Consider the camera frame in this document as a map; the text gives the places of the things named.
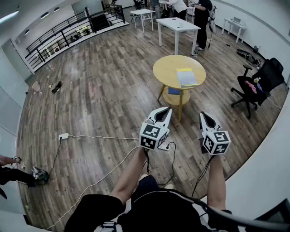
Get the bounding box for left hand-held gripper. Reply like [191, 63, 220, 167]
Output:
[139, 106, 173, 151]

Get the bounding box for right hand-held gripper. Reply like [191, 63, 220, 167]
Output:
[199, 111, 232, 156]

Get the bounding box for yellow and white booklet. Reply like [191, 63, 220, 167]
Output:
[175, 68, 200, 88]

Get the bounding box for person's right forearm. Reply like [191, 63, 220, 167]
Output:
[207, 155, 227, 211]

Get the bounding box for person's left forearm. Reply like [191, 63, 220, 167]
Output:
[109, 146, 149, 206]

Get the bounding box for yellow round table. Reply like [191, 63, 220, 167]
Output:
[152, 54, 207, 122]

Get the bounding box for pink cloth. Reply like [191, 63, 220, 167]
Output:
[244, 80, 258, 94]

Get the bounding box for person's dark trousers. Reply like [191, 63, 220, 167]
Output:
[130, 174, 159, 201]

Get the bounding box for black floor bag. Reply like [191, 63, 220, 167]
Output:
[236, 48, 251, 58]

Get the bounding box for black office chair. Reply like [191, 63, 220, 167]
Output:
[230, 58, 285, 120]

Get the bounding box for large white table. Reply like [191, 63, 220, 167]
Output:
[156, 17, 202, 56]

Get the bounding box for person's black shirt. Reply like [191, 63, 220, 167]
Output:
[64, 189, 234, 232]

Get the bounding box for small white table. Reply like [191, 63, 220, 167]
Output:
[221, 18, 248, 44]
[129, 9, 156, 34]

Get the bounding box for black shoe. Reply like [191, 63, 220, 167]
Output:
[51, 81, 62, 94]

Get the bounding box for black tablet device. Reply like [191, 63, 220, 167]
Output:
[255, 198, 290, 227]

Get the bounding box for black metal railing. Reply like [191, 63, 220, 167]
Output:
[24, 1, 126, 70]

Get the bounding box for multicoloured bag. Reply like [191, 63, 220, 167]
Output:
[30, 166, 49, 185]

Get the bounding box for thin black cable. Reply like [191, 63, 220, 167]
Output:
[156, 141, 177, 187]
[48, 139, 62, 177]
[191, 155, 216, 199]

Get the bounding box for long white cable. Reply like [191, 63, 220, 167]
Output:
[44, 146, 141, 231]

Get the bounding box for thin white cable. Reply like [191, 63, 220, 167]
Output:
[68, 134, 140, 140]

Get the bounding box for thick grey cable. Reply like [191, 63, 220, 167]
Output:
[156, 189, 290, 231]

